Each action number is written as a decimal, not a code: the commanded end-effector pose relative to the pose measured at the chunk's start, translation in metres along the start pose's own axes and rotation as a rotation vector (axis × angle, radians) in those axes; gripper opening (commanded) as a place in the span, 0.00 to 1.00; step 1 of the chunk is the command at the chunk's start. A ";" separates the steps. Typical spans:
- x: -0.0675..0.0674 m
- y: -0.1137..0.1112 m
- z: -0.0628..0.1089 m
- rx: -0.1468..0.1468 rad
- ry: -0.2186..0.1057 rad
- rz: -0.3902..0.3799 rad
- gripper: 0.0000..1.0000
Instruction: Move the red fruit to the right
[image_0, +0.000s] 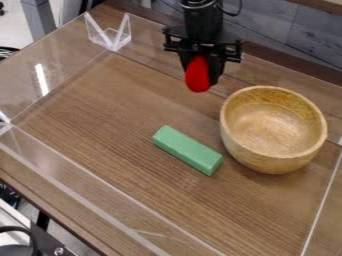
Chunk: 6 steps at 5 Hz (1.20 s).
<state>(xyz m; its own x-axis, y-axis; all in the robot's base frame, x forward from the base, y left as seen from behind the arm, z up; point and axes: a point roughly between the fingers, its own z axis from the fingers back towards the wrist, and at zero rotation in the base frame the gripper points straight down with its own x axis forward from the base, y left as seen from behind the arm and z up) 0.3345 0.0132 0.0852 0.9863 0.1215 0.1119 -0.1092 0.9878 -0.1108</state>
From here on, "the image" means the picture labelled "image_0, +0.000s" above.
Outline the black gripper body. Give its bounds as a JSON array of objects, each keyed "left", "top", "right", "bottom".
[{"left": 161, "top": 26, "right": 243, "bottom": 63}]

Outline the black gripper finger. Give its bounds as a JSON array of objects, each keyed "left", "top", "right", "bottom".
[
  {"left": 179, "top": 51, "right": 193, "bottom": 71},
  {"left": 207, "top": 54, "right": 224, "bottom": 85}
]

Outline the red felt fruit green leaf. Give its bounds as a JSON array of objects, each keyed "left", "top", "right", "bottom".
[{"left": 184, "top": 56, "right": 211, "bottom": 93}]

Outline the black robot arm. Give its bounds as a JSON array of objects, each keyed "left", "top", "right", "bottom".
[{"left": 161, "top": 0, "right": 243, "bottom": 93}]

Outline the wooden bowl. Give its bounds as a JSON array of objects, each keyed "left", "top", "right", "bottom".
[{"left": 219, "top": 85, "right": 327, "bottom": 175}]

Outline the green rectangular block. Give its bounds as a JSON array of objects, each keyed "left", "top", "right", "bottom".
[{"left": 152, "top": 125, "right": 223, "bottom": 176}]

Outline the clear acrylic corner bracket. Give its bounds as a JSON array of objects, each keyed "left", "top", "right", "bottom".
[{"left": 84, "top": 12, "right": 131, "bottom": 52}]

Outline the clear acrylic tray wall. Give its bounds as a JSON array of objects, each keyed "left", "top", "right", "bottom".
[{"left": 0, "top": 119, "right": 224, "bottom": 256}]

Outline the black cable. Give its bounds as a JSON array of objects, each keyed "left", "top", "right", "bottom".
[{"left": 0, "top": 225, "right": 37, "bottom": 256}]

